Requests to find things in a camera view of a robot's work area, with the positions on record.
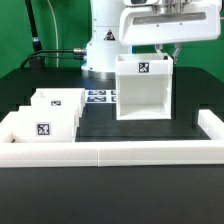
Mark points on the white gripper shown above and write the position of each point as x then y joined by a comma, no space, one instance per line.
150,22

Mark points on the white drawer cabinet box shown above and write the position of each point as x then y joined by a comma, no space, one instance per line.
143,86

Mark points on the white front drawer with tag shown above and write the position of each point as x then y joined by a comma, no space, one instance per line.
47,124

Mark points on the white drawer with tag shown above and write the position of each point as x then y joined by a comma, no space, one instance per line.
47,124
63,97

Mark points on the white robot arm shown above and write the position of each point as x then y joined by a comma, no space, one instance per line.
104,44

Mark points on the white rear drawer with tag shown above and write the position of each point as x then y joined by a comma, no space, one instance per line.
63,97

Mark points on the white fiducial marker sheet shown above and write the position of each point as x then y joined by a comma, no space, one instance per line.
100,96

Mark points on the white U-shaped border frame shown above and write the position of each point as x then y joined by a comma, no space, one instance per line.
130,153

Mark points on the black camera stand pole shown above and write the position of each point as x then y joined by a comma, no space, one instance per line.
35,62

